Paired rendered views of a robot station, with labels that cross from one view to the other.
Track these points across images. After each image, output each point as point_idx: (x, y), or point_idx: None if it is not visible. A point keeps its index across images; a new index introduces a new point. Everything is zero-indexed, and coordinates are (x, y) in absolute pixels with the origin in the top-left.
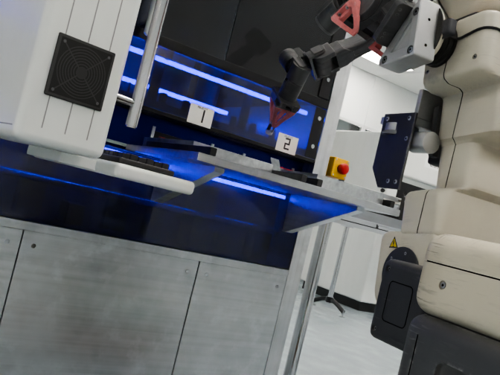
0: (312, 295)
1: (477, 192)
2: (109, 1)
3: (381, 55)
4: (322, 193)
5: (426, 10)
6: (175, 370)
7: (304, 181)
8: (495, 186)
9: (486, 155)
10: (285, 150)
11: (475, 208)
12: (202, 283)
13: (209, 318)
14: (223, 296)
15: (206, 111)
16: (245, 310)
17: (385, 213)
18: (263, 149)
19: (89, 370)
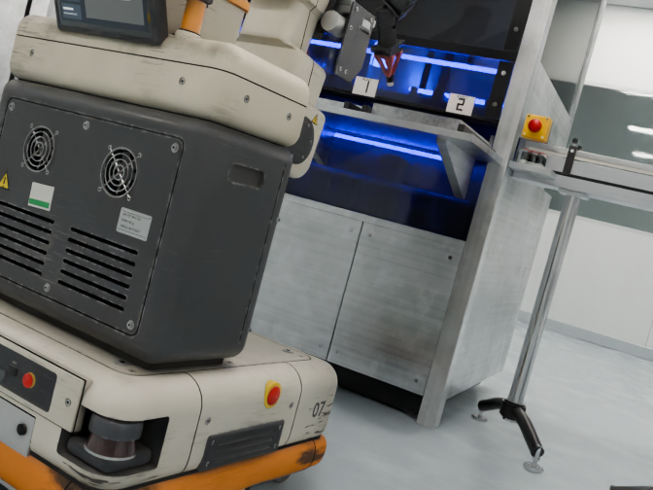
0: (543, 292)
1: (247, 37)
2: None
3: None
4: (367, 118)
5: None
6: (339, 322)
7: (347, 108)
8: (261, 28)
9: (257, 4)
10: (458, 111)
11: (249, 52)
12: (365, 243)
13: (372, 278)
14: (387, 259)
15: (370, 82)
16: (412, 278)
17: (469, 143)
18: (440, 114)
19: (267, 303)
